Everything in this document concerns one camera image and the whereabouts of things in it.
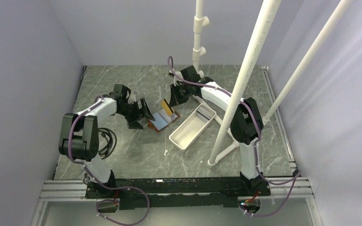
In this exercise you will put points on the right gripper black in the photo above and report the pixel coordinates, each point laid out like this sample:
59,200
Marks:
175,99

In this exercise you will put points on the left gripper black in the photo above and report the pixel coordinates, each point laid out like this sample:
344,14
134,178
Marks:
132,122

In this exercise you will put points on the gold credit card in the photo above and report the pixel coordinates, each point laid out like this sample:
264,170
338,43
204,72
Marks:
166,107

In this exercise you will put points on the brown leather card holder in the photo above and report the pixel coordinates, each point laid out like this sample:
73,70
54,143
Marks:
162,120

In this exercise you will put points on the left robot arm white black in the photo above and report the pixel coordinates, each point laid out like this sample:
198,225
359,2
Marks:
79,136

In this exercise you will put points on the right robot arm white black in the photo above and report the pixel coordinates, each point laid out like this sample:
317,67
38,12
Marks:
246,123

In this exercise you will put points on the white rectangular plastic tray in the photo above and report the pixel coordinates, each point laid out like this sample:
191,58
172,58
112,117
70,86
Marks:
190,129

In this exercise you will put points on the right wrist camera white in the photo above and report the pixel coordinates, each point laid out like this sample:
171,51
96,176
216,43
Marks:
176,76

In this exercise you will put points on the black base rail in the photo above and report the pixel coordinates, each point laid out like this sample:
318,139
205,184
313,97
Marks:
172,192

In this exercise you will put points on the white PVC pipe frame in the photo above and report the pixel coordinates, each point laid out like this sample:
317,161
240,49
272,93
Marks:
263,23

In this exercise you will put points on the aluminium frame rail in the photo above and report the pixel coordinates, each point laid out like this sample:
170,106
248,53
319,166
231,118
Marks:
141,143

